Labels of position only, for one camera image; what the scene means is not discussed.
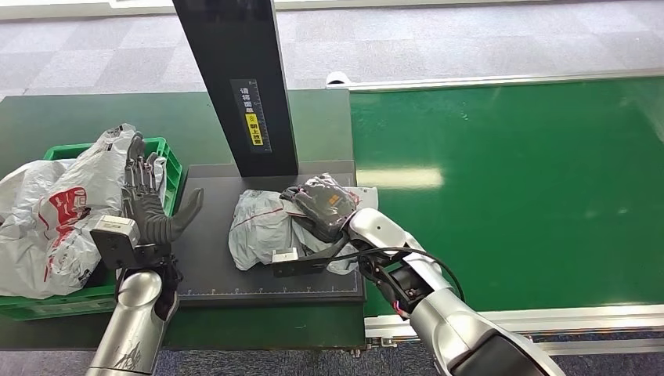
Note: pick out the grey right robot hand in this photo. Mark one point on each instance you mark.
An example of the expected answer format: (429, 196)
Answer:
(324, 207)

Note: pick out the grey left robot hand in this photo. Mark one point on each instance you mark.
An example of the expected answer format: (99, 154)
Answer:
(150, 213)

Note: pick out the grey-white plastic mailer package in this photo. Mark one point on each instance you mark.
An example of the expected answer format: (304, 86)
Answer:
(259, 228)

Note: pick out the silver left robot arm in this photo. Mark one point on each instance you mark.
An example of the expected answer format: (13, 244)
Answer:
(135, 316)

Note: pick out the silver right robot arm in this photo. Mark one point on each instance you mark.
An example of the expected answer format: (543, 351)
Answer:
(456, 327)

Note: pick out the white conveyor roller cap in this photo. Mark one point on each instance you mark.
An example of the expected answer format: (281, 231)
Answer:
(337, 78)

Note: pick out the black machine column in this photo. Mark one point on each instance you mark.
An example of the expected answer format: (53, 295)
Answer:
(244, 46)

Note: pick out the green conveyor belt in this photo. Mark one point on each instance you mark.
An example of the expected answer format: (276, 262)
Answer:
(518, 181)

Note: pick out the white bag with red print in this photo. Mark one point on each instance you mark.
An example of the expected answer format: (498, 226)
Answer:
(67, 218)

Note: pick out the black ruler label yellow sticker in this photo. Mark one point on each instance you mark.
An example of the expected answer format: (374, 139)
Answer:
(252, 119)

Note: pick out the green plastic crate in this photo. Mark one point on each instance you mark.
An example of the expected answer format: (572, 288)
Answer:
(78, 303)

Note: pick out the dark green table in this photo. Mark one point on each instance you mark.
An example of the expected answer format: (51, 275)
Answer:
(78, 111)

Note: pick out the plain white plastic bag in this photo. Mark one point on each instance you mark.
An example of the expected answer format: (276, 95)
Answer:
(26, 181)

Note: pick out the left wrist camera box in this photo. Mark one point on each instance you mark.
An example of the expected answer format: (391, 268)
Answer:
(116, 236)

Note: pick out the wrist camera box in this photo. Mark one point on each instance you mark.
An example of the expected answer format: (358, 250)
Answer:
(116, 236)
(295, 262)

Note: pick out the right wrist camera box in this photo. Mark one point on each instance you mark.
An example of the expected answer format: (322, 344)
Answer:
(295, 262)

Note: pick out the small metal rail bracket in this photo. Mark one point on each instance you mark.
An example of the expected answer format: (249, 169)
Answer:
(383, 342)

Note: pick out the thin aluminium conveyor rail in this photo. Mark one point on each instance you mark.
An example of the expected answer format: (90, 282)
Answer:
(493, 80)

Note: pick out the wide aluminium conveyor rail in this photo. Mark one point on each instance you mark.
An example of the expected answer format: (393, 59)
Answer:
(586, 319)

